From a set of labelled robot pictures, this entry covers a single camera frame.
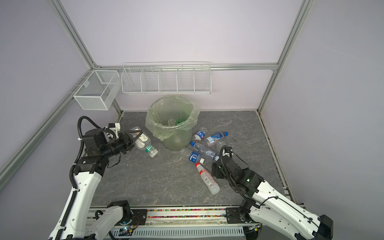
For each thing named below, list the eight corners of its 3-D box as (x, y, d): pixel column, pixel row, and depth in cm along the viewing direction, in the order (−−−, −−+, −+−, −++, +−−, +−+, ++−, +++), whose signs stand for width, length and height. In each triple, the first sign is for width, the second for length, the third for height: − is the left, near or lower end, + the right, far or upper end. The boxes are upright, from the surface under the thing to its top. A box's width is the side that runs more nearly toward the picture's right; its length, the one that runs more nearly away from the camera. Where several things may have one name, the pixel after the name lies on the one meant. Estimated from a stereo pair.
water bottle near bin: (193, 137, 104) (193, 135, 101) (198, 132, 107) (198, 129, 105) (201, 141, 102) (201, 139, 100) (205, 135, 105) (205, 132, 103)
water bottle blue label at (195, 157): (188, 161, 93) (188, 158, 90) (192, 154, 96) (192, 150, 93) (201, 166, 91) (202, 163, 87) (205, 159, 94) (205, 155, 90)
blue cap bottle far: (210, 146, 99) (211, 142, 96) (206, 141, 102) (207, 137, 99) (227, 137, 104) (228, 133, 100) (223, 132, 107) (224, 128, 103)
